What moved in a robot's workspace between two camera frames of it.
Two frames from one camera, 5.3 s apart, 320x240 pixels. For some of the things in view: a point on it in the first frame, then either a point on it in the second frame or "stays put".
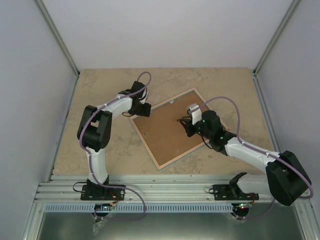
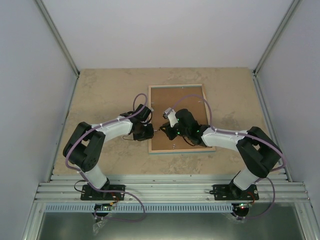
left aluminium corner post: (42, 10) stays put
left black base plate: (100, 192) stays put
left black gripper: (145, 113) → (149, 136)
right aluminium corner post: (295, 5) stays put
